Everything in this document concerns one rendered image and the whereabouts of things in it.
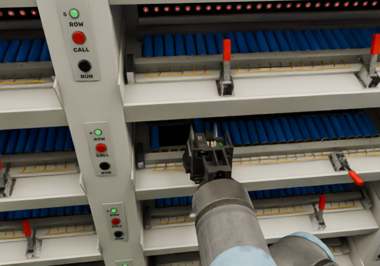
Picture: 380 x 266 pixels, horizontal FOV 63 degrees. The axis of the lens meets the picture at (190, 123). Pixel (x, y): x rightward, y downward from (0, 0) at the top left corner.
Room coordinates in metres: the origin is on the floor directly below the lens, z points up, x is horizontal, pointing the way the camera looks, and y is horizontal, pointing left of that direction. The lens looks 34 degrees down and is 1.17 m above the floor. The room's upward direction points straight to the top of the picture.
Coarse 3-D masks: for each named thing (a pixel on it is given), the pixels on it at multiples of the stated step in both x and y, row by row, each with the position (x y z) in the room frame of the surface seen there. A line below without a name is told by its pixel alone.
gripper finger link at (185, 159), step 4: (184, 152) 0.49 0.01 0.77; (188, 152) 0.48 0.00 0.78; (184, 156) 0.47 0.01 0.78; (188, 156) 0.46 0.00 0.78; (184, 160) 0.45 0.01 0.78; (188, 160) 0.45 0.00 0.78; (184, 164) 0.45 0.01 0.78; (188, 164) 0.44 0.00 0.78; (184, 168) 0.45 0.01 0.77; (188, 168) 0.44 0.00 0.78; (188, 172) 0.43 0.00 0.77
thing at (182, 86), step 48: (336, 0) 0.66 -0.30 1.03; (144, 48) 0.56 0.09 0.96; (192, 48) 0.57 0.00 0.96; (240, 48) 0.58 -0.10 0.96; (288, 48) 0.58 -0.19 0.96; (336, 48) 0.58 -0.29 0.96; (144, 96) 0.47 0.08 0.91; (192, 96) 0.47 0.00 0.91; (240, 96) 0.48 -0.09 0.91; (288, 96) 0.48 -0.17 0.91; (336, 96) 0.49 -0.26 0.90
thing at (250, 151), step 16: (288, 144) 0.54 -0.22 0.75; (304, 144) 0.54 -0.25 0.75; (320, 144) 0.55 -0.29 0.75; (336, 144) 0.55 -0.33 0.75; (352, 144) 0.55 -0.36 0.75; (368, 144) 0.55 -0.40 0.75; (144, 160) 0.50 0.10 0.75; (160, 160) 0.50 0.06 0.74; (176, 160) 0.50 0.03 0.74; (288, 160) 0.52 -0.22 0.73
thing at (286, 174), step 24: (240, 120) 0.63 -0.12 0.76; (144, 144) 0.56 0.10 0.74; (144, 168) 0.50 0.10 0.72; (168, 168) 0.50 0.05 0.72; (240, 168) 0.50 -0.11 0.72; (264, 168) 0.51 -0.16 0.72; (288, 168) 0.51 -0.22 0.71; (312, 168) 0.51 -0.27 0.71; (360, 168) 0.51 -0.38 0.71; (144, 192) 0.45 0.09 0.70; (168, 192) 0.46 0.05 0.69; (192, 192) 0.47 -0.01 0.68
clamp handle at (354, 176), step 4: (340, 160) 0.51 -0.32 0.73; (344, 164) 0.50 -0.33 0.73; (348, 168) 0.49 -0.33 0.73; (348, 172) 0.47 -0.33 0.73; (352, 172) 0.47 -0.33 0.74; (352, 176) 0.46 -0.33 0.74; (356, 176) 0.46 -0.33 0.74; (356, 180) 0.45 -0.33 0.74; (360, 180) 0.45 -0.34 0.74; (356, 184) 0.44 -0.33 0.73; (360, 184) 0.44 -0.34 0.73
